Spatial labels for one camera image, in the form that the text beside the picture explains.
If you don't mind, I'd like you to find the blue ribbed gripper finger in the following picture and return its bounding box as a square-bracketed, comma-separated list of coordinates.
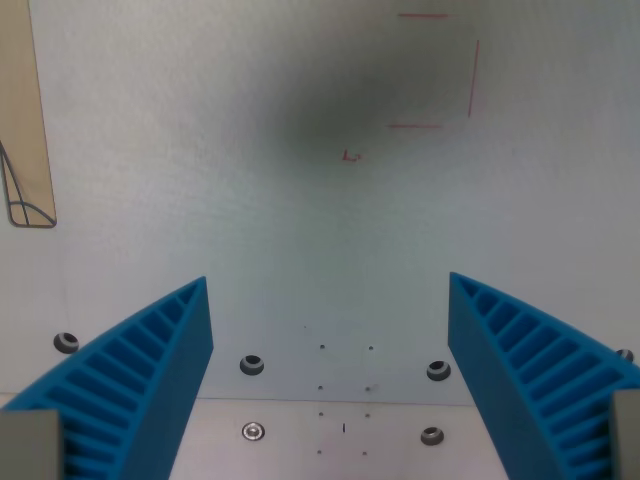
[0, 275, 216, 480]
[447, 271, 640, 480]

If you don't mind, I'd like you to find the beige panel with curved lines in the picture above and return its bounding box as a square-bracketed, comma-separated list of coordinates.
[0, 0, 58, 229]

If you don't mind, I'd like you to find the grey metal base plate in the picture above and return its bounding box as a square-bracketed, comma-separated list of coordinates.
[0, 0, 640, 407]

